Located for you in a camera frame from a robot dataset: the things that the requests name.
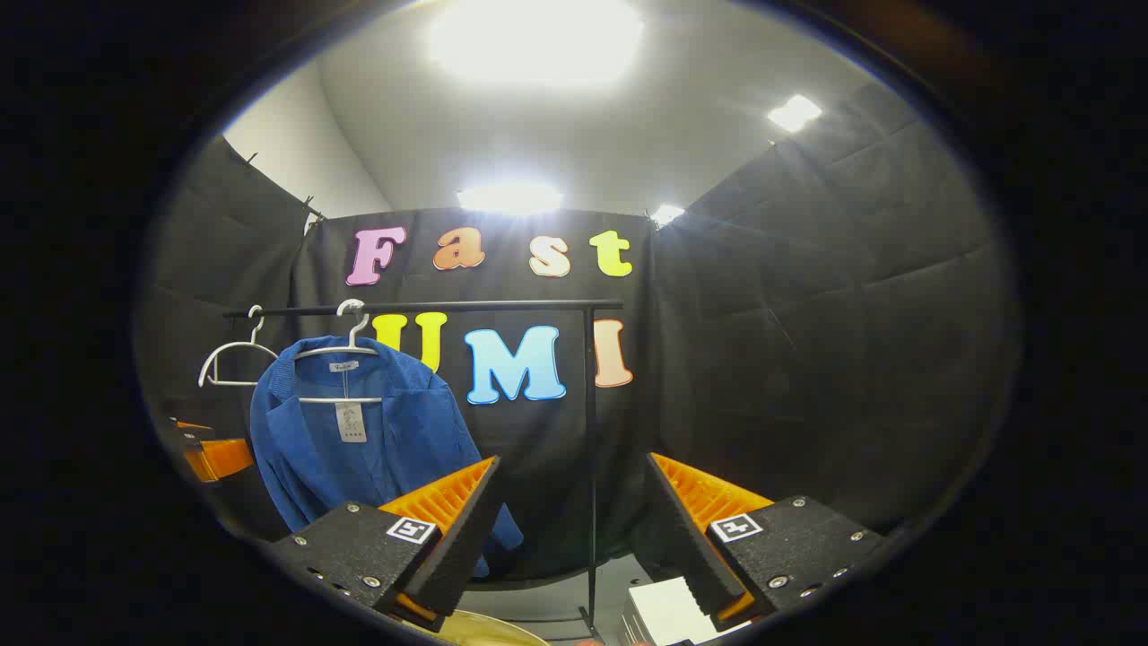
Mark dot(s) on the white clothes hanger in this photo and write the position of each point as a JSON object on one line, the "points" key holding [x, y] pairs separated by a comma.
{"points": [[233, 383], [333, 399]]}

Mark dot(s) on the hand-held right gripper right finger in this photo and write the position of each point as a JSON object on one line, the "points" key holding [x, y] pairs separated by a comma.
{"points": [[686, 538]]}

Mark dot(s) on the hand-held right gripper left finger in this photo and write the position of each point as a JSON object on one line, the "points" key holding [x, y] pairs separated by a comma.
{"points": [[462, 529]]}

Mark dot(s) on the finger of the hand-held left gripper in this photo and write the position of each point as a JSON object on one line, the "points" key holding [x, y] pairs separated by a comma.
{"points": [[190, 432], [224, 458]]}

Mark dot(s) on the black clothes rack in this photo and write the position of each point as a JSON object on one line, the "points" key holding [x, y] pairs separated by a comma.
{"points": [[448, 308]]}

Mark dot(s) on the beige round laundry hamper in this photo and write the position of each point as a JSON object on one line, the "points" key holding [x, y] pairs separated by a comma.
{"points": [[489, 631]]}

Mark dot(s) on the large ceiling light panel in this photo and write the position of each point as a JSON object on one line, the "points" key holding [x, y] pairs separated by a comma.
{"points": [[536, 40]]}

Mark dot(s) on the white box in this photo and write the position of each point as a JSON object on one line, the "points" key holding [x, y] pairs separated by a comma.
{"points": [[673, 615]]}

